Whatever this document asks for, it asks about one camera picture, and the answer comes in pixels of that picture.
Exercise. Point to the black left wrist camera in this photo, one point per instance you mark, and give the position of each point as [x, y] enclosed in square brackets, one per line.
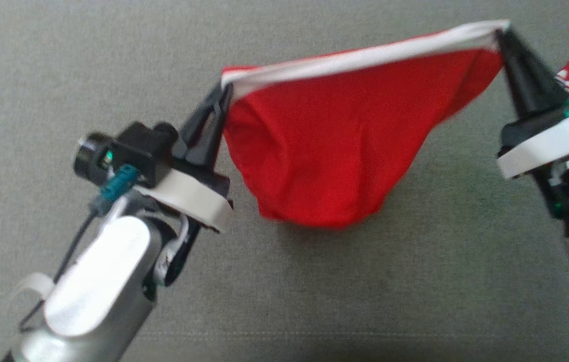
[138, 151]

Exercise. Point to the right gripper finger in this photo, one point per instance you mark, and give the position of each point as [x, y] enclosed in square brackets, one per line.
[518, 85]
[541, 80]

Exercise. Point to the grey sofa seat cushion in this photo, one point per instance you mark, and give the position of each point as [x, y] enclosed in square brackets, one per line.
[314, 291]

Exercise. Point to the red shorts white waistband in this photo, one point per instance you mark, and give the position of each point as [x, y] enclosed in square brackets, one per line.
[324, 146]

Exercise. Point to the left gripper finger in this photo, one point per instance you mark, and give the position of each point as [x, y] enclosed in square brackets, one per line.
[214, 141]
[199, 123]

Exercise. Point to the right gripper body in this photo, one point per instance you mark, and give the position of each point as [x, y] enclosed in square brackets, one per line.
[551, 143]

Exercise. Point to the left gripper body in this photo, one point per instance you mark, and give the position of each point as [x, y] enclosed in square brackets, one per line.
[199, 198]

